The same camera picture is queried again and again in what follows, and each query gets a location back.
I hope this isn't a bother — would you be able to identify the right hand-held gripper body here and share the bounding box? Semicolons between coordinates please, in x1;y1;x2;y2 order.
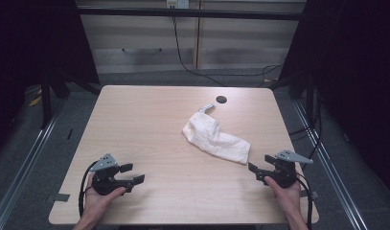
258;149;314;189

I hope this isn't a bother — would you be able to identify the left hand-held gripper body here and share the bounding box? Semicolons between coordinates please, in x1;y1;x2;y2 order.
89;152;133;196

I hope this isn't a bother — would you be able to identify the white towel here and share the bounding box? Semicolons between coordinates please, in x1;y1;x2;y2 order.
181;103;251;165

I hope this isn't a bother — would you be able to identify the person's right hand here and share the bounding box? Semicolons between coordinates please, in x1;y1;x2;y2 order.
264;176;304;221

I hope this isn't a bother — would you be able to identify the person's left hand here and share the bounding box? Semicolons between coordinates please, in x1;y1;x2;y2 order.
83;173;126;221

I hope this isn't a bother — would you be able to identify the grey tape strip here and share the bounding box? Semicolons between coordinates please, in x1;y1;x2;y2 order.
300;190;320;199

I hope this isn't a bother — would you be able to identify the black metal stand leg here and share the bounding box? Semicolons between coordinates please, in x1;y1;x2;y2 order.
39;71;54;129

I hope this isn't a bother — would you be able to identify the black curtain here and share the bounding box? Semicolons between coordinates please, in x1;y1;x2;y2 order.
0;0;101;157
278;0;390;200

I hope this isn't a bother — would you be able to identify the white cabinet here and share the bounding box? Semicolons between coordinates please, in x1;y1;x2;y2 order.
75;0;308;75

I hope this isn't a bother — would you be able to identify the white power outlet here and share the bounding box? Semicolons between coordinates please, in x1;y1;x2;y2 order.
166;0;191;10

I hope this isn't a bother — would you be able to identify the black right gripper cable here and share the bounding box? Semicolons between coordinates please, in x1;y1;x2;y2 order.
294;173;313;230

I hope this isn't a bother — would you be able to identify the black floor cable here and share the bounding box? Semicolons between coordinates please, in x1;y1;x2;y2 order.
287;89;323;171

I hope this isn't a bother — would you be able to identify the aluminium floor rail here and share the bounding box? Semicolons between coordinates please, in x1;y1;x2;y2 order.
292;100;370;230
0;99;68;230

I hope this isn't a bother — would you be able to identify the long black hanging cable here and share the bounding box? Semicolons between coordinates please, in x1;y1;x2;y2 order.
172;15;284;88

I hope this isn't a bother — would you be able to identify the black horizontal frame bar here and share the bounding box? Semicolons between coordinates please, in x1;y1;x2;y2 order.
77;7;307;22

